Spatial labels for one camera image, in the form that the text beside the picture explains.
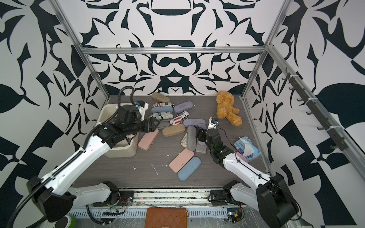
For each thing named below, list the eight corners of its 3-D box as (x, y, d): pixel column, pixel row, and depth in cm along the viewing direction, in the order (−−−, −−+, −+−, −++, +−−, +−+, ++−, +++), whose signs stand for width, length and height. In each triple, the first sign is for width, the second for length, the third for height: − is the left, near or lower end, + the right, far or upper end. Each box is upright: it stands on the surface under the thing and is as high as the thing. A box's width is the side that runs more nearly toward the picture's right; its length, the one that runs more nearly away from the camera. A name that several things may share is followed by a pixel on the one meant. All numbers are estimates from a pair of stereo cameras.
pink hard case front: (166, 166, 86) (166, 164, 85) (186, 147, 94) (186, 145, 92) (174, 175, 83) (174, 174, 81) (194, 154, 91) (195, 153, 89)
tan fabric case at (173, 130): (163, 137, 98) (162, 135, 96) (161, 130, 102) (161, 128, 99) (186, 132, 101) (186, 129, 98) (183, 125, 104) (184, 123, 102)
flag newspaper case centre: (173, 127, 102) (172, 125, 100) (168, 122, 105) (168, 119, 103) (190, 116, 108) (190, 114, 106) (185, 111, 111) (185, 109, 109)
